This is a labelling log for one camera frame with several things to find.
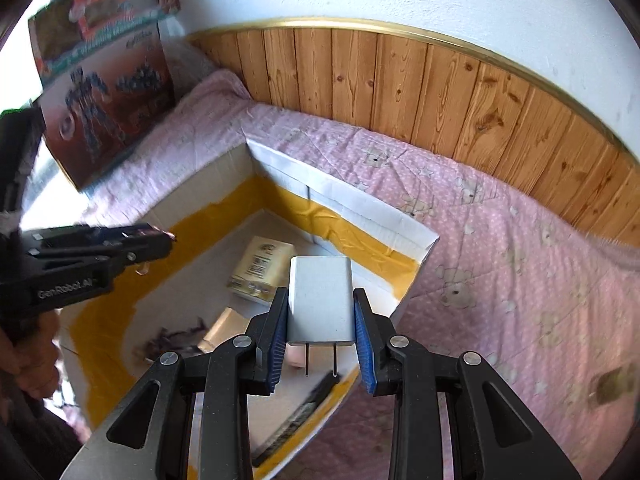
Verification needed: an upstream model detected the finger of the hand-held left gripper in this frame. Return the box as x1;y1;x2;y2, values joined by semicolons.
30;236;174;282
22;225;167;252

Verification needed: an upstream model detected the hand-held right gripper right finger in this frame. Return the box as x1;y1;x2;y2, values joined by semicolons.
352;287;583;480

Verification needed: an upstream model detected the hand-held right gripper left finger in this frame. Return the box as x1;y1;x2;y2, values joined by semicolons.
60;287;291;480

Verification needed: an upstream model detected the gold box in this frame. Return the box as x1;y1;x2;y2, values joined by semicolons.
197;307;248;356

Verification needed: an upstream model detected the black marker pen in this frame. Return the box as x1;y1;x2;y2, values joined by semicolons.
251;372;341;468

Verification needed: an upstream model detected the grey wall charger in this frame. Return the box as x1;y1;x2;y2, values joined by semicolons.
286;256;358;378

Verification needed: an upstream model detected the pale yellow labelled box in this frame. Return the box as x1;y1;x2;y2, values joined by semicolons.
227;235;296;303

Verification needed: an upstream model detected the white cardboard box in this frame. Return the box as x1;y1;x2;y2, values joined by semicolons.
57;140;441;480

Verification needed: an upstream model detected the person's left hand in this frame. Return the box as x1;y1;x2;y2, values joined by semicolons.
0;311;64;402

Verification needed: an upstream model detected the orange robot toy box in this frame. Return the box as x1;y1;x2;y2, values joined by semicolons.
40;25;177;191

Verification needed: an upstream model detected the pink bear print blanket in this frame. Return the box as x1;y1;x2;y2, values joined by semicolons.
55;69;640;480

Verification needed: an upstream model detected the teal and red toy box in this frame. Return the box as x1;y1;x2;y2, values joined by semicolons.
27;0;181;78

